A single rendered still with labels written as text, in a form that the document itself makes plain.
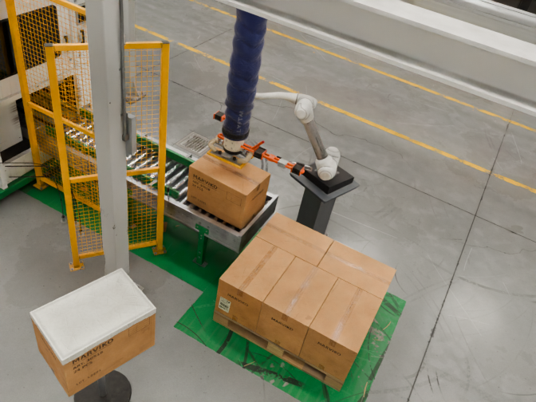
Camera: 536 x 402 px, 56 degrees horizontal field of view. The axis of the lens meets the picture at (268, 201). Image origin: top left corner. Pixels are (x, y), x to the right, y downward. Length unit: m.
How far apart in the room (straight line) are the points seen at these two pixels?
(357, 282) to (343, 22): 3.10
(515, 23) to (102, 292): 2.65
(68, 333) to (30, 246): 2.06
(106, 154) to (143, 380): 1.74
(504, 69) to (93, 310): 2.61
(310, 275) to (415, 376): 1.24
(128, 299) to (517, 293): 4.00
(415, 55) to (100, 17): 2.04
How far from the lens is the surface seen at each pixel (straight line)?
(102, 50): 3.14
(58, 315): 3.27
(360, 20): 1.44
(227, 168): 4.43
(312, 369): 4.33
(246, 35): 3.71
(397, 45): 1.42
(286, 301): 3.99
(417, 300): 5.18
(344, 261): 4.43
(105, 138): 3.46
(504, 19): 1.68
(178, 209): 4.57
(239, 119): 4.03
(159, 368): 4.20
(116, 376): 4.15
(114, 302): 3.29
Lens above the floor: 3.62
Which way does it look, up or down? 40 degrees down
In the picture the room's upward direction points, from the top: 12 degrees clockwise
